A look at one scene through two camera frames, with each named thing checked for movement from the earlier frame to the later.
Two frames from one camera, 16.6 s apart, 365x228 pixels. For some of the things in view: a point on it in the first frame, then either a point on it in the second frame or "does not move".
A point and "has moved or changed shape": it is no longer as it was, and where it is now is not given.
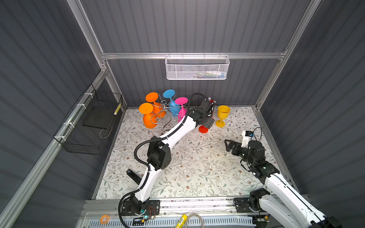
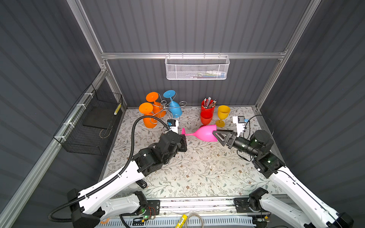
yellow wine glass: x=223 y=112 does not move
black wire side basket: x=87 y=128 does not move
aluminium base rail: x=203 y=206 does not move
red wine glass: x=203 y=129 has moved or changed shape
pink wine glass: x=182 y=112 → x=205 y=133
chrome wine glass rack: x=166 y=107 does not move
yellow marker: x=182 y=222 does not move
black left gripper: x=208 y=122 → x=182 y=147
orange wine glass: x=149 y=120 does not move
